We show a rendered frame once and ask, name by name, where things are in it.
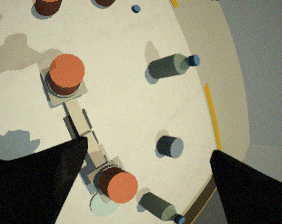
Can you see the small blue disc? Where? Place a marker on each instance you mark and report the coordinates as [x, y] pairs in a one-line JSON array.
[[136, 9]]

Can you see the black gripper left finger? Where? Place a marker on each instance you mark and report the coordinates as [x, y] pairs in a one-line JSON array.
[[34, 187]]

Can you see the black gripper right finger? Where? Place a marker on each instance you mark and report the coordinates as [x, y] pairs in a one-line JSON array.
[[248, 196]]

